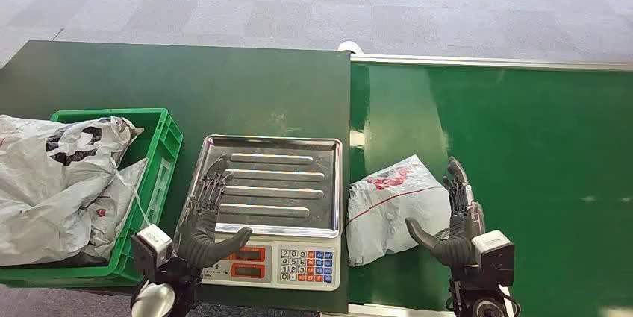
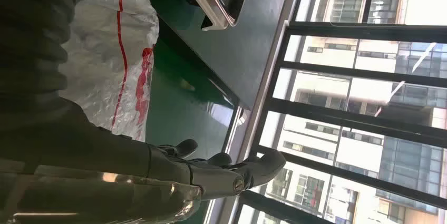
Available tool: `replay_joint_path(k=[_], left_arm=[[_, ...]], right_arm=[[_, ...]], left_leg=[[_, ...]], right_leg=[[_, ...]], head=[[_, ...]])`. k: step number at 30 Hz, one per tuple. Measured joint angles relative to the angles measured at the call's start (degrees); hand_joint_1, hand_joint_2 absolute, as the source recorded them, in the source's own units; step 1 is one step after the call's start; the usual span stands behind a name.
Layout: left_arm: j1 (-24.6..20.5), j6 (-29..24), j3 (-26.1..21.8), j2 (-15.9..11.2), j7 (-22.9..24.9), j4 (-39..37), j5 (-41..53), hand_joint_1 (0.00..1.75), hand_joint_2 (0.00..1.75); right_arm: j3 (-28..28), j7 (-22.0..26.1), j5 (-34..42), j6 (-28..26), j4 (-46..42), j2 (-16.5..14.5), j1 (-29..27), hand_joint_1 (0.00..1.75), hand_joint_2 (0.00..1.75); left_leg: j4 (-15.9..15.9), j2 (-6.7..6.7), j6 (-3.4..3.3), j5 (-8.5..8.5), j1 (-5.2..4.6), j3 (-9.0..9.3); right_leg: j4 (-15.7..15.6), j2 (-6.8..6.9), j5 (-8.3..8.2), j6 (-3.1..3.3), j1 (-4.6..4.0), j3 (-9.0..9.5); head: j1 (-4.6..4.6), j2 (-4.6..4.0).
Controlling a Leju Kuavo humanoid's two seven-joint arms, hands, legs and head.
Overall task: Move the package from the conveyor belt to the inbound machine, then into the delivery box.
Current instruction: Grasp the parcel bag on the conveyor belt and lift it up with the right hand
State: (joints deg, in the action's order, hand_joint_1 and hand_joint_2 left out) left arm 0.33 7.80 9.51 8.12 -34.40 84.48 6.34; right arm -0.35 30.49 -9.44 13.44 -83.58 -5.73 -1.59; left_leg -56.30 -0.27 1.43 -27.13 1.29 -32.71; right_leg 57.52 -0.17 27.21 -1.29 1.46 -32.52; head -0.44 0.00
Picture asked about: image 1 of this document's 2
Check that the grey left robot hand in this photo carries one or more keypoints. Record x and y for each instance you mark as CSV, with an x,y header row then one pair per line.
x,y
198,245

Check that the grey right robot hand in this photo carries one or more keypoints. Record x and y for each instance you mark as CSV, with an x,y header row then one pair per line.
x,y
452,248

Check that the white package with red print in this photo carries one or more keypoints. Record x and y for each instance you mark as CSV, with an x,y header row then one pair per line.
x,y
390,211

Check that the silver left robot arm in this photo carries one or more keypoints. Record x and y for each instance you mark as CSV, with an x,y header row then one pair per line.
x,y
153,300

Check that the small grey package red dot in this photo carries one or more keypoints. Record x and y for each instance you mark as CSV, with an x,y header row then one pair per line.
x,y
116,196

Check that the green conveyor belt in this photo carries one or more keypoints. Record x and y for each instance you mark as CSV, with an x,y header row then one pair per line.
x,y
534,156

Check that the large grey package black print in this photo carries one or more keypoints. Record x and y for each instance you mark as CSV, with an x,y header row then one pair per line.
x,y
49,186

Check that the white conveyor roller cap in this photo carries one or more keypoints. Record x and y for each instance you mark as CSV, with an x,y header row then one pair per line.
x,y
350,47

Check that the white electronic scale base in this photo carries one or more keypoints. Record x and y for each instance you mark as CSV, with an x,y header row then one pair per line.
x,y
277,265

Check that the green plastic crate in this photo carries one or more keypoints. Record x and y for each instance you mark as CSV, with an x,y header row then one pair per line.
x,y
158,156

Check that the steel weighing tray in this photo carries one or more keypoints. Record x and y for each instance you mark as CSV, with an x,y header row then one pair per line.
x,y
287,181

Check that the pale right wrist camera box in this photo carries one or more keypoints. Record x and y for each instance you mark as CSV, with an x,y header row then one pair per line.
x,y
494,255

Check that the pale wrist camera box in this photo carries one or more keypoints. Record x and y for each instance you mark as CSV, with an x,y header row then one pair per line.
x,y
154,240
494,255

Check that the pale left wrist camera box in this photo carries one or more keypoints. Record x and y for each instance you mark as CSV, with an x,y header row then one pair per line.
x,y
154,240

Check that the aluminium conveyor side rail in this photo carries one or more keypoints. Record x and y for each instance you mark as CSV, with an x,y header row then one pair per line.
x,y
494,61
385,311

